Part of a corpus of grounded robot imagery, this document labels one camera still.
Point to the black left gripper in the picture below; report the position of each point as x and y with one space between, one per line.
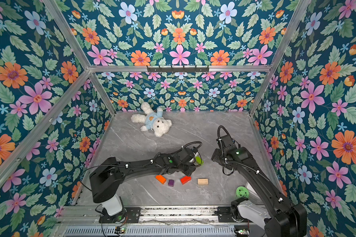
191 169

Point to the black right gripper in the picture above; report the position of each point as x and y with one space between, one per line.
218 158

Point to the green block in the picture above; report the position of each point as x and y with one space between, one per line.
198 160

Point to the natural wood block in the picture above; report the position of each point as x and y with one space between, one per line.
203 181

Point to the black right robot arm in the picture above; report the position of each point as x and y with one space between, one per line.
278 216

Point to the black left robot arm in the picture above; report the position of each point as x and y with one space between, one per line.
107 177

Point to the red block lower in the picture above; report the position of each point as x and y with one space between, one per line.
185 180

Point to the purple cube block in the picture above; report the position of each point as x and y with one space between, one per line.
171 183

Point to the orange block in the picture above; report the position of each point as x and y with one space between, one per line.
161 179

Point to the white teddy bear blue shirt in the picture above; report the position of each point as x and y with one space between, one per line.
152 120

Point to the right small circuit board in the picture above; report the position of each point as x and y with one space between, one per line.
241 232

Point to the small circuit board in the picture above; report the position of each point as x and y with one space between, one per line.
120 230
241 232

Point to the left small circuit board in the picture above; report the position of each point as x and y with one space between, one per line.
120 230

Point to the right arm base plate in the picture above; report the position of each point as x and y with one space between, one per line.
228 214

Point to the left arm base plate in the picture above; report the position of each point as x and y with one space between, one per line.
126 215

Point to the black hook rail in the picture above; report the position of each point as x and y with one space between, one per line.
174 69

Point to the white vented cable duct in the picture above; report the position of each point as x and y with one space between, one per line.
152 231

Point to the aluminium front rail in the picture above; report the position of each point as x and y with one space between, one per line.
150 214

